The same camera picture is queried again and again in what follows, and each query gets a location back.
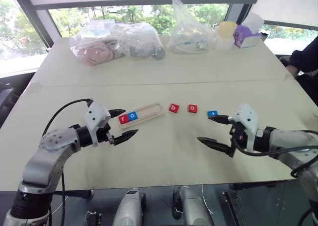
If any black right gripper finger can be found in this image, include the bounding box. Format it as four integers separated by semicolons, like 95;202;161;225
196;136;236;158
208;114;231;125

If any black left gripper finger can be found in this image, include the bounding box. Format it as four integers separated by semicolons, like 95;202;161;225
107;108;127;118
113;129;139;146

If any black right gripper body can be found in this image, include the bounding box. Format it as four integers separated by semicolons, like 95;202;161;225
228;121;249;158

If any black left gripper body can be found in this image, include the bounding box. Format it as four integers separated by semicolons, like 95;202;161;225
95;123;117;146

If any wooden letter tray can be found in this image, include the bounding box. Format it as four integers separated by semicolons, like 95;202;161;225
116;102;165;130

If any plastic bag with pink items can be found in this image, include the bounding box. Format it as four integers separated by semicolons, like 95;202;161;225
69;19;130;67

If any grey rounded shell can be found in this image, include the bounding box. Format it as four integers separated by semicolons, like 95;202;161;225
173;185;216;226
113;187;147;226

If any plastic bag with grey items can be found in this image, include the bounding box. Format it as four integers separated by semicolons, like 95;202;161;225
110;22;166;62

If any white cup with yellow lid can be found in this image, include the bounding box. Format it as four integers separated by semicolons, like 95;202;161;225
214;21;238;51

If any purple tissue box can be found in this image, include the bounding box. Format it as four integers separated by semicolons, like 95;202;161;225
233;12;265;49

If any tall clear plastic bag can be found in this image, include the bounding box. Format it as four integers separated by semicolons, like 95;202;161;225
165;0;216;55

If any person in dark clothing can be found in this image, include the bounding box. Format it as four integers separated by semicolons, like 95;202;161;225
285;36;318;105

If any black office chair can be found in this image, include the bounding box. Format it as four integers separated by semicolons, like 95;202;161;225
0;73;35;127

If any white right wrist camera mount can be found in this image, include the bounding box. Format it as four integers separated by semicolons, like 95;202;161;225
228;103;259;153

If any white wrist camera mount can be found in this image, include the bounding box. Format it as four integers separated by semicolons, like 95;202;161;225
83;102;111;148
228;103;259;153

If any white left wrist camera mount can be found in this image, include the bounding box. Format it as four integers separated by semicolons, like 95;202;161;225
83;102;111;148

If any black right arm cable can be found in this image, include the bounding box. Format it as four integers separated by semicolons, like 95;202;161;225
233;136;318;179

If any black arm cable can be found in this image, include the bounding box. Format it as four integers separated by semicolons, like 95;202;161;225
41;98;94;226
233;136;318;179

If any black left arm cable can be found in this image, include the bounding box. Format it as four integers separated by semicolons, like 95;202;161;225
41;98;94;226

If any black metal frame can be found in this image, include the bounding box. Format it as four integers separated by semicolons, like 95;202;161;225
222;190;245;226

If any small black metal bracket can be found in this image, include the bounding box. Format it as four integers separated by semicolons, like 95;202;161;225
84;210;103;226

